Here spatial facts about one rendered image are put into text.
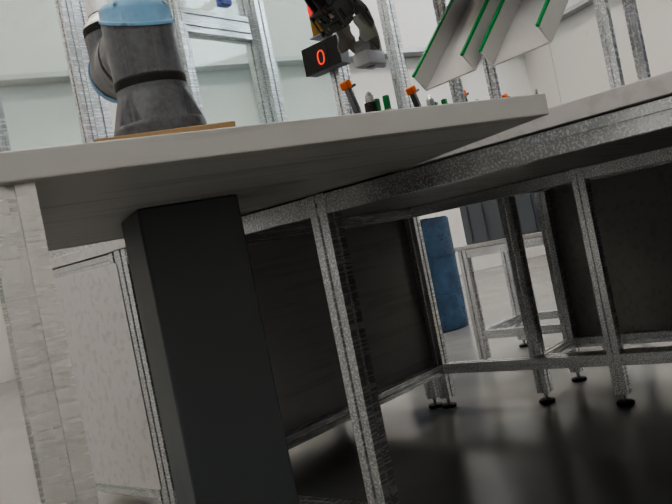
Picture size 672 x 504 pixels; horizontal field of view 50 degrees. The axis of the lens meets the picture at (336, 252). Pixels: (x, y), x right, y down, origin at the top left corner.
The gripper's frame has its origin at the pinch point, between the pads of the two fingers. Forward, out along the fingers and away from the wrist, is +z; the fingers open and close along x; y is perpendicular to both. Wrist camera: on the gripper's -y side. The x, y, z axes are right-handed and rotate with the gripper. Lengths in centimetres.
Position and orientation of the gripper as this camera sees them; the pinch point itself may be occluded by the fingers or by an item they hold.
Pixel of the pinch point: (368, 45)
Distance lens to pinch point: 168.2
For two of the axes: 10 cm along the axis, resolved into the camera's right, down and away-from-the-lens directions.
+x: 7.4, -1.5, -6.6
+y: -3.6, 7.3, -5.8
